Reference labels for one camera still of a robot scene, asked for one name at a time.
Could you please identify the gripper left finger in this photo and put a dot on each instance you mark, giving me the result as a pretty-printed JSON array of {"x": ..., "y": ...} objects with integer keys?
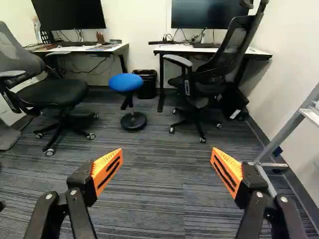
[{"x": 82, "y": 179}]

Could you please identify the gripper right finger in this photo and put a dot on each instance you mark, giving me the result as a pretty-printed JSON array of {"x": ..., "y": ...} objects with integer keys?
[{"x": 249, "y": 179}]

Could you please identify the black computer tower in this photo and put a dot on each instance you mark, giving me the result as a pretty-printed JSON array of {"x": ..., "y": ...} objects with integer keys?
[{"x": 234, "y": 102}]

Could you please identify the black mesh office chair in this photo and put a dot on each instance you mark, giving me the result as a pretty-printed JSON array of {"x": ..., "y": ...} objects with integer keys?
[
  {"x": 211, "y": 74},
  {"x": 49, "y": 94}
]

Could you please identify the blue round stool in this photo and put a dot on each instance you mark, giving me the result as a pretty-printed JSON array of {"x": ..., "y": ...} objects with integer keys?
[{"x": 128, "y": 99}]

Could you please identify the black waste bin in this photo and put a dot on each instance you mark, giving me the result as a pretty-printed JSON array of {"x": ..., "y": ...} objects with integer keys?
[{"x": 147, "y": 83}]

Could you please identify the white desk with black legs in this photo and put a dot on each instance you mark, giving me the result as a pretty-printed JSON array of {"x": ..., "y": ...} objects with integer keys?
[
  {"x": 94, "y": 48},
  {"x": 211, "y": 52}
]

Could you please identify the black monitor screen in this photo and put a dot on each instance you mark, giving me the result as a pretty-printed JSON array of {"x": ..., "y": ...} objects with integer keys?
[
  {"x": 207, "y": 13},
  {"x": 69, "y": 13}
]

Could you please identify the grey metal frame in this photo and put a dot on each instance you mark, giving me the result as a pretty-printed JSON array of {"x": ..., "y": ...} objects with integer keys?
[{"x": 279, "y": 139}]

